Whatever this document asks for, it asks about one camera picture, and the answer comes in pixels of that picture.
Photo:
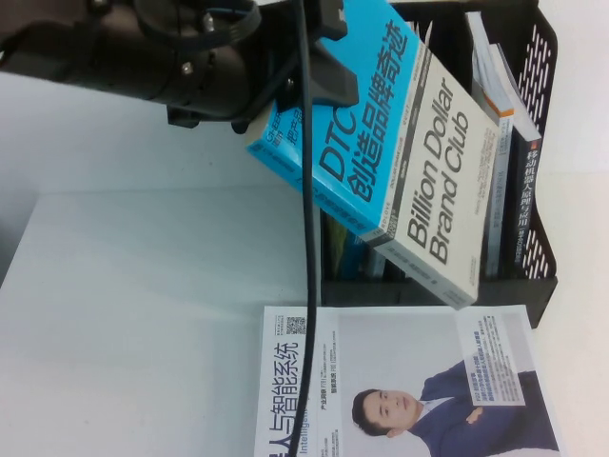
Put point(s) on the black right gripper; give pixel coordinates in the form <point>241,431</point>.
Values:
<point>257,81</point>

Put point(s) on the blue and white DTC book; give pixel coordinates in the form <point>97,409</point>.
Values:
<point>428,190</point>

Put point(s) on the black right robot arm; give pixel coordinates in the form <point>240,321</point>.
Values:
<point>71,47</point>

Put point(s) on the white blue book right slot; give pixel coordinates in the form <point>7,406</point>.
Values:
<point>502,200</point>

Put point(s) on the black mesh book stand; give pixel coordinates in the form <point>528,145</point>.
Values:
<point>361,292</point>

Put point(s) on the black spine robotics book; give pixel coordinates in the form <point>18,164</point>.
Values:
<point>523,200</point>

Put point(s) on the white magazine with suited man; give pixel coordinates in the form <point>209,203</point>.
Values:
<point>404,343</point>

